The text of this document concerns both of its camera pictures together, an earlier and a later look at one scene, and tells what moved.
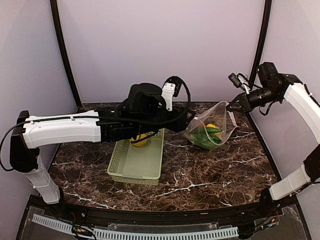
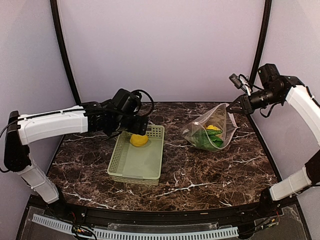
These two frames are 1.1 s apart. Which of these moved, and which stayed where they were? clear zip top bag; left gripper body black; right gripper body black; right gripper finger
Moved: left gripper body black
Stayed: right gripper body black; clear zip top bag; right gripper finger
